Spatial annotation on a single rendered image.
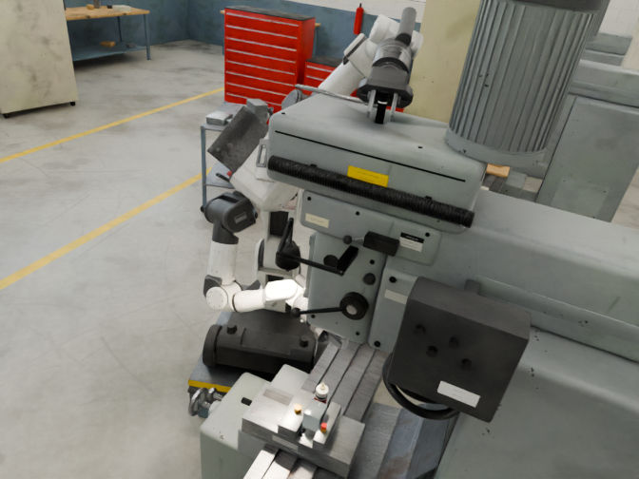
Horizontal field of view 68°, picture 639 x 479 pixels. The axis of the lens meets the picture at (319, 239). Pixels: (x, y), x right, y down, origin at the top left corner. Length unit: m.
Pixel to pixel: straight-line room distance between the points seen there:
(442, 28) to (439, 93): 0.34
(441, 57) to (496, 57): 1.87
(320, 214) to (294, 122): 0.22
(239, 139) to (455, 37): 1.53
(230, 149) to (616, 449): 1.30
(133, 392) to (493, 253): 2.31
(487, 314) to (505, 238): 0.24
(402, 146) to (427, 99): 1.89
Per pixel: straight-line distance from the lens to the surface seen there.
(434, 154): 0.96
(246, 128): 1.62
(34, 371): 3.21
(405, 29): 1.18
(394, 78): 1.12
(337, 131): 1.01
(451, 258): 1.06
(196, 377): 2.42
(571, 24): 0.94
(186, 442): 2.70
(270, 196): 1.57
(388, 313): 1.17
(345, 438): 1.52
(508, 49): 0.93
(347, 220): 1.07
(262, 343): 2.30
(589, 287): 1.06
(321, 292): 1.23
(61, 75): 7.35
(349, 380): 1.75
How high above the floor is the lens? 2.20
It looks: 32 degrees down
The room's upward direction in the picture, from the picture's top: 7 degrees clockwise
